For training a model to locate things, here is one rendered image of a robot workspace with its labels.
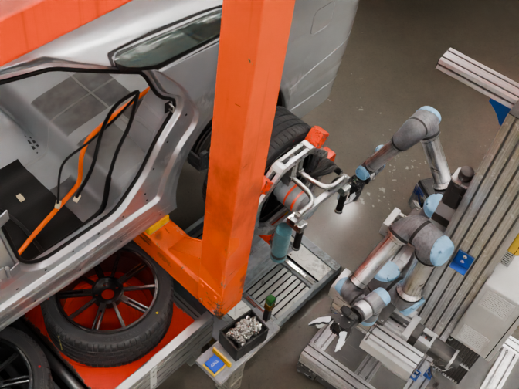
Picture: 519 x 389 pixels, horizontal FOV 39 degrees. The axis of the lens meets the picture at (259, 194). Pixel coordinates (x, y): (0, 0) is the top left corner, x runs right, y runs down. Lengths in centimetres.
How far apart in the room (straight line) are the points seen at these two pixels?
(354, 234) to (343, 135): 86
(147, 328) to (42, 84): 136
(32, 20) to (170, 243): 220
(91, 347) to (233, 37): 182
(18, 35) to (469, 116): 444
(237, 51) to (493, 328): 173
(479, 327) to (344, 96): 260
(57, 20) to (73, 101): 217
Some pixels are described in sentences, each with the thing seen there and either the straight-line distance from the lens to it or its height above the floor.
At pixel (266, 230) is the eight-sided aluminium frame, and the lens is 377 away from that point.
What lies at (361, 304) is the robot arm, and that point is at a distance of 292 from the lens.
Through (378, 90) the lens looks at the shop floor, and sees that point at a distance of 563.
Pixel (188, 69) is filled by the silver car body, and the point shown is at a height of 164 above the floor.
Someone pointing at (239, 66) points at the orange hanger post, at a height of 213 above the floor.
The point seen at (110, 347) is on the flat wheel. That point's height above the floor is 49.
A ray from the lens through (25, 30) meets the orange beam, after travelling 163.
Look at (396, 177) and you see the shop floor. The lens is 507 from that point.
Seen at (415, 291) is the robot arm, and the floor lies 111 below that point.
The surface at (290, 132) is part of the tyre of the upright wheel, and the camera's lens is 352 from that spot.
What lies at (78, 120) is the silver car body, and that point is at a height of 102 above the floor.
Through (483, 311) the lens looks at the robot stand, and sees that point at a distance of 331.
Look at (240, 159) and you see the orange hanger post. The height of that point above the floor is 172.
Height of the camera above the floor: 370
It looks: 51 degrees down
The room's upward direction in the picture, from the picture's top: 10 degrees clockwise
